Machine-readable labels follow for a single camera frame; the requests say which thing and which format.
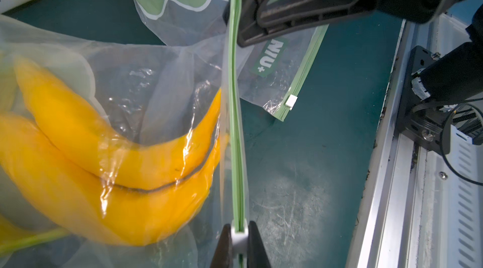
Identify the aluminium front rail frame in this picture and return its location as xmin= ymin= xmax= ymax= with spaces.
xmin=347 ymin=13 xmax=482 ymax=267

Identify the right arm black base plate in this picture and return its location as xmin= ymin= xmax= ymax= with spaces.
xmin=394 ymin=45 xmax=483 ymax=156

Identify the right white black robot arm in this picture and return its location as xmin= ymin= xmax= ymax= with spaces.
xmin=223 ymin=0 xmax=482 ymax=104

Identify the orange banana bag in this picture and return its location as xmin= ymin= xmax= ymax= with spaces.
xmin=13 ymin=58 xmax=221 ymax=190
xmin=1 ymin=113 xmax=225 ymax=246

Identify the clear zip bag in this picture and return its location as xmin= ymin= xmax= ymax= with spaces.
xmin=1 ymin=0 xmax=232 ymax=267

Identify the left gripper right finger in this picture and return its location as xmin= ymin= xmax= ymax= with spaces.
xmin=247 ymin=221 xmax=271 ymax=268

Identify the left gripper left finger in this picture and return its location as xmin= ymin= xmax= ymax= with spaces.
xmin=210 ymin=224 xmax=233 ymax=268

